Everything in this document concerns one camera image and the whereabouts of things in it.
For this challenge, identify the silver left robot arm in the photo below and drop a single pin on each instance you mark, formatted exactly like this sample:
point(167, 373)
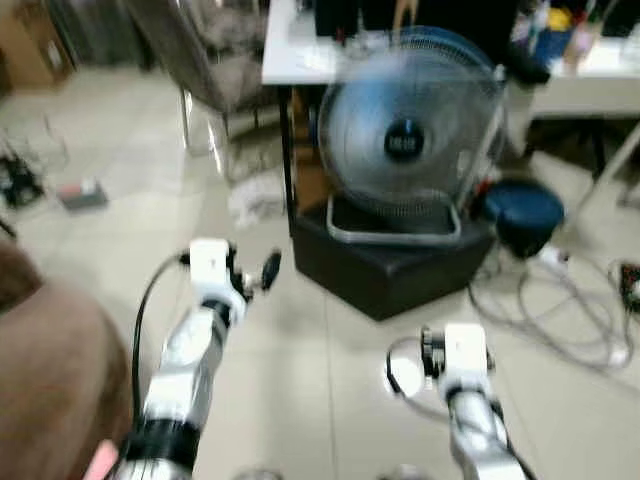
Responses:
point(185, 365)

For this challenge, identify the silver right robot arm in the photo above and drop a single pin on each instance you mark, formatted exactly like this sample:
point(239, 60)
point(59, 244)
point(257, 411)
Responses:
point(480, 430)

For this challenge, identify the round grey floor fan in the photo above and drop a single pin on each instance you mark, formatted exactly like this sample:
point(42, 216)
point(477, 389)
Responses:
point(410, 130)

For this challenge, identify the round brown sofa chair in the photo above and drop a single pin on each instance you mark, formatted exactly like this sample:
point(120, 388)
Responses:
point(50, 370)

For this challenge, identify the black floor device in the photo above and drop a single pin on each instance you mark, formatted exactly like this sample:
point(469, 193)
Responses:
point(20, 182)

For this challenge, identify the black box stand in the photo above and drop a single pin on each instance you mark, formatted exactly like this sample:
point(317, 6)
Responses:
point(390, 275)

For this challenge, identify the grey metal fan base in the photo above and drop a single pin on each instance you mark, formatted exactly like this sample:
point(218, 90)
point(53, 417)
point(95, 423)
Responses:
point(395, 238)

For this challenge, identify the round blue stool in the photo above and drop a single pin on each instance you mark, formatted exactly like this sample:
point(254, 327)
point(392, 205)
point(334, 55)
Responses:
point(525, 215)

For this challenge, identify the grey power strip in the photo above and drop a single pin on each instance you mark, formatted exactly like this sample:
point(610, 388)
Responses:
point(83, 194)

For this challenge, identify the red black plug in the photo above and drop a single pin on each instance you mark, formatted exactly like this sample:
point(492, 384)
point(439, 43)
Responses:
point(630, 285)

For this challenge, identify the white table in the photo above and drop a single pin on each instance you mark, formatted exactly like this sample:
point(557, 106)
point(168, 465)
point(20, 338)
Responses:
point(300, 55)

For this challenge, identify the metal leg chair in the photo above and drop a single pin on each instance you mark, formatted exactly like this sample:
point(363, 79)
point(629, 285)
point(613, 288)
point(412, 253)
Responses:
point(205, 60)

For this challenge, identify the brown cardboard box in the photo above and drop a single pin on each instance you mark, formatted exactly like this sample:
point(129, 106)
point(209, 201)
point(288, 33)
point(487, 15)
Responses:
point(30, 40)

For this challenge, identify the blue yellow bottle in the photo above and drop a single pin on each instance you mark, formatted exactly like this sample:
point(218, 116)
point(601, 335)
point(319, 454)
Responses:
point(553, 38)

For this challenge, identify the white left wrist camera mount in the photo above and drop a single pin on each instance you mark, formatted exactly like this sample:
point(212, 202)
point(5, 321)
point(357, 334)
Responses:
point(210, 268)

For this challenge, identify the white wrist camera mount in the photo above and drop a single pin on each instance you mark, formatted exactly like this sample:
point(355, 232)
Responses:
point(466, 355)
point(210, 268)

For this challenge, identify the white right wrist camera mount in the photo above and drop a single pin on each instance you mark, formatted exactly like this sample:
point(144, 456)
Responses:
point(466, 355)

